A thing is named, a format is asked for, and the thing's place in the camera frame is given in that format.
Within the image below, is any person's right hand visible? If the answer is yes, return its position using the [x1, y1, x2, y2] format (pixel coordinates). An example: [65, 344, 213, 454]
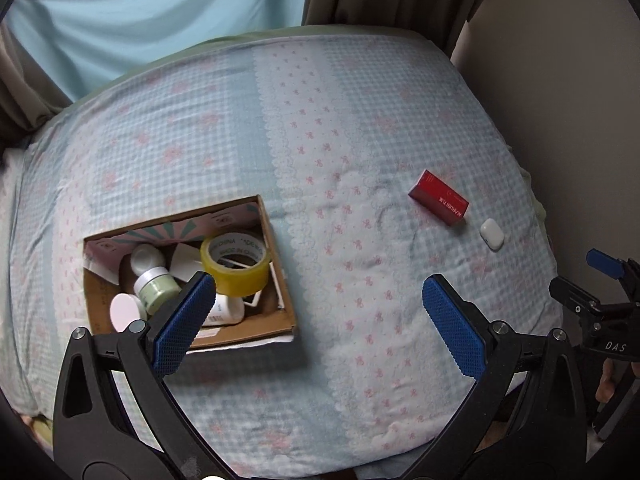
[596, 360, 617, 405]

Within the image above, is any white lid cream jar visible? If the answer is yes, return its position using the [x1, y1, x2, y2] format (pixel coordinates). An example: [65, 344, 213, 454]
[130, 243, 167, 277]

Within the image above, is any yellow clear tape roll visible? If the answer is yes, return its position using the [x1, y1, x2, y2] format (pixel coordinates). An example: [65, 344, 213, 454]
[200, 232, 273, 297]

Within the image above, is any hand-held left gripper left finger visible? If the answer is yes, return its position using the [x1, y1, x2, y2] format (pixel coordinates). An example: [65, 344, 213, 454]
[51, 271, 236, 480]

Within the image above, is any thin white plastic piece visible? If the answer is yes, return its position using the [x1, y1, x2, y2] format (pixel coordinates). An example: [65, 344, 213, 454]
[240, 260, 282, 309]

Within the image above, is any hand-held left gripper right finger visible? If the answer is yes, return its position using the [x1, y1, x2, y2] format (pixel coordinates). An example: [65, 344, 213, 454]
[402, 274, 587, 480]

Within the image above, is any white earbuds case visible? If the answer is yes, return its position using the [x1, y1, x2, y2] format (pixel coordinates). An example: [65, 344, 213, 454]
[480, 217, 506, 251]

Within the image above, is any blue checked floral bedsheet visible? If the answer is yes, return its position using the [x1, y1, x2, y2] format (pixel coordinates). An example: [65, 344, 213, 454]
[0, 30, 566, 480]

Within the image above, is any light blue hanging cloth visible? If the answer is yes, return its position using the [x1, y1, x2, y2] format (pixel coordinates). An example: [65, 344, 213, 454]
[5, 0, 313, 103]

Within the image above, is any green jar with white lid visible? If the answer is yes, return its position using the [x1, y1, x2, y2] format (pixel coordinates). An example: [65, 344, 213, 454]
[132, 266, 183, 311]

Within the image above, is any colourful striped cloth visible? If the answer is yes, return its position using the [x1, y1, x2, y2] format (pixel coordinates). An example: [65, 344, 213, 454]
[20, 412, 56, 456]

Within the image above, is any cardboard box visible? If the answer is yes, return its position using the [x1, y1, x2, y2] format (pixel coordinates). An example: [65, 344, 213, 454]
[82, 194, 299, 352]

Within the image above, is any pink lid jar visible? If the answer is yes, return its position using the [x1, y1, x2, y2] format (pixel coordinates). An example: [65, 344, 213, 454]
[110, 292, 148, 333]

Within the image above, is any small red box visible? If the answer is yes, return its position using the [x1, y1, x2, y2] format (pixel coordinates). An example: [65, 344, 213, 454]
[408, 169, 471, 226]

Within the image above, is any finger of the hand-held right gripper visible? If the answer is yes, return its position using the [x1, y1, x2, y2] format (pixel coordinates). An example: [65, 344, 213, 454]
[586, 248, 626, 279]
[548, 276, 602, 318]

